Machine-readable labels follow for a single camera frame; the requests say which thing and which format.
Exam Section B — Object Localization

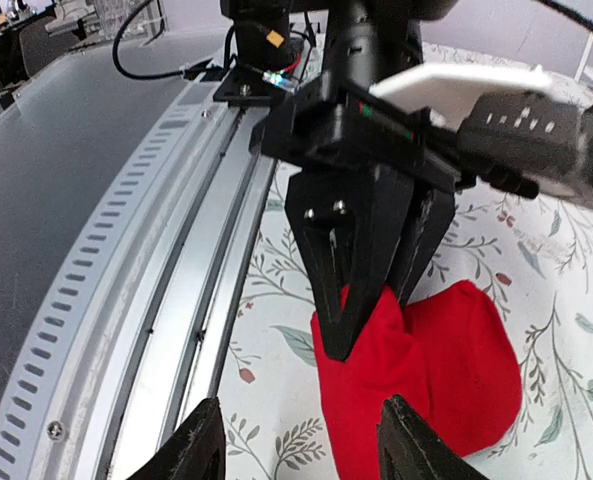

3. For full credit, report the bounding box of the aluminium front rail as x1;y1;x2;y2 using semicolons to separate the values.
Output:
0;80;275;479

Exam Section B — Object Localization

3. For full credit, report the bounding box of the floral patterned table mat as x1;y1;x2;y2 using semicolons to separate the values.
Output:
210;42;593;480

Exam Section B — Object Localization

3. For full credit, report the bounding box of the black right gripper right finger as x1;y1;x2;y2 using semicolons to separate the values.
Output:
378;395;486;480

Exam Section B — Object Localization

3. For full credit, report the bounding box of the red sock pair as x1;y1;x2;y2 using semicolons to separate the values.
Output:
311;281;522;479

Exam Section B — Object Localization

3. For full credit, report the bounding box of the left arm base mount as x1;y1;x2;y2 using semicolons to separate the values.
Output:
213;1;330;107

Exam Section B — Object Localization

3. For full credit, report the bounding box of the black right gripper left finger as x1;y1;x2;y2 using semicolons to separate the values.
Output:
129;397;226;480

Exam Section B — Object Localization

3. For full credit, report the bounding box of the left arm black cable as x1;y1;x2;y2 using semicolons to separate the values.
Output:
111;0;217;82

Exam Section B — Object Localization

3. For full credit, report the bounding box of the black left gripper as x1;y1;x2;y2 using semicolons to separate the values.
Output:
250;1;461;361

